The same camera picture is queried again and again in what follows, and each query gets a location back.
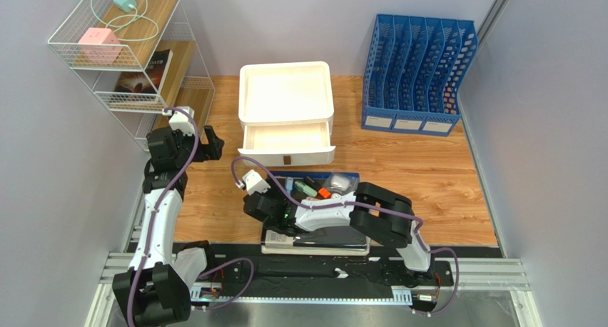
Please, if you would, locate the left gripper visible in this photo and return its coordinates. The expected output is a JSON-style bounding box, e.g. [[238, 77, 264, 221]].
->
[[171, 125, 223, 168]]

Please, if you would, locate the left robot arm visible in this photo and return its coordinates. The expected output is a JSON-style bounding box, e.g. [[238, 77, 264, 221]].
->
[[112, 126, 224, 326]]

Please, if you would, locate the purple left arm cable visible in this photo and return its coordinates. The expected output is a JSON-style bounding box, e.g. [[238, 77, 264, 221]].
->
[[126, 106, 255, 327]]

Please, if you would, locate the green highlighter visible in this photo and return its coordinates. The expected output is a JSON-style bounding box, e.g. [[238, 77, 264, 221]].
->
[[294, 181, 318, 198]]

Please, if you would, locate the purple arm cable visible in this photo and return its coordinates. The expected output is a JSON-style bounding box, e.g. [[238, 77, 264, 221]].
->
[[126, 106, 255, 327], [230, 156, 460, 316]]

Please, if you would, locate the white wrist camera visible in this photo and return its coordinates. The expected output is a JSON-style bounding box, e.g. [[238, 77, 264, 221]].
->
[[236, 170, 270, 196], [162, 106, 196, 136]]

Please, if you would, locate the dark cover book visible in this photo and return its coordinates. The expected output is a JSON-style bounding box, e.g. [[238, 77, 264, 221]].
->
[[114, 49, 173, 94]]

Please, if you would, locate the orange black highlighter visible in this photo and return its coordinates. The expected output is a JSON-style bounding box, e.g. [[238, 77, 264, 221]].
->
[[304, 176, 332, 199]]

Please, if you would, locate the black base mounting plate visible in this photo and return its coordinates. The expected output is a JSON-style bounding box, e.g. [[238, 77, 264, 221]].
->
[[199, 243, 455, 299]]

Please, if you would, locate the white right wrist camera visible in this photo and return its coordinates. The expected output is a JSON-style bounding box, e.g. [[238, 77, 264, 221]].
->
[[236, 170, 270, 196]]

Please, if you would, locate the white wire shelf rack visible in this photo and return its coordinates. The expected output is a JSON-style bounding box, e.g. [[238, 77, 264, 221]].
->
[[48, 0, 215, 149]]

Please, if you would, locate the pink cube power socket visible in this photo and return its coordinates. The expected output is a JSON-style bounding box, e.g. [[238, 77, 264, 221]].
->
[[78, 27, 122, 64]]

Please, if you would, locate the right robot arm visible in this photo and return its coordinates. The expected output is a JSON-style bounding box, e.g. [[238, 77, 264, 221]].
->
[[243, 182, 432, 272]]

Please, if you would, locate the mint green cable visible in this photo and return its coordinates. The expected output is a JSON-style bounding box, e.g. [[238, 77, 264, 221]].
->
[[89, 0, 160, 43]]

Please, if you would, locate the aluminium frame rail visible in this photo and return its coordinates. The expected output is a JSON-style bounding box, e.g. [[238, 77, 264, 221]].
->
[[84, 250, 542, 327]]

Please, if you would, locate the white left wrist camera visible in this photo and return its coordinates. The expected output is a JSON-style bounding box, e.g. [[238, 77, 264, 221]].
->
[[162, 106, 196, 136]]

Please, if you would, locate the clear plastic bag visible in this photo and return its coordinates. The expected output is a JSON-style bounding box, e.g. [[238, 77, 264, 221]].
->
[[323, 173, 360, 198]]

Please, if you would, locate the blue file organizer rack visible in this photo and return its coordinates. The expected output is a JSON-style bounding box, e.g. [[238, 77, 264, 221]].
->
[[361, 14, 479, 137]]

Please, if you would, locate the mint green charger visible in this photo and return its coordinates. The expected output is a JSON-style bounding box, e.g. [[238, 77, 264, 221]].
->
[[113, 0, 137, 13]]

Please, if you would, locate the blue folder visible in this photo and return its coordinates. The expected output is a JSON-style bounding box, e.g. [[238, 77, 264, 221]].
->
[[270, 170, 360, 180]]

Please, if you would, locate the white top drawer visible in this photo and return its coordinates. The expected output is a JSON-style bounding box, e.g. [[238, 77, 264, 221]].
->
[[238, 122, 336, 167]]

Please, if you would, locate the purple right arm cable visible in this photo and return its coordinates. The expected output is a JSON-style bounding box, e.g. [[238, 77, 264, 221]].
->
[[230, 156, 460, 316]]

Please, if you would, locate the white three drawer organizer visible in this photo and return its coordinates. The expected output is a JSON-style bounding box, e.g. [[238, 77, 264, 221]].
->
[[238, 61, 335, 128]]

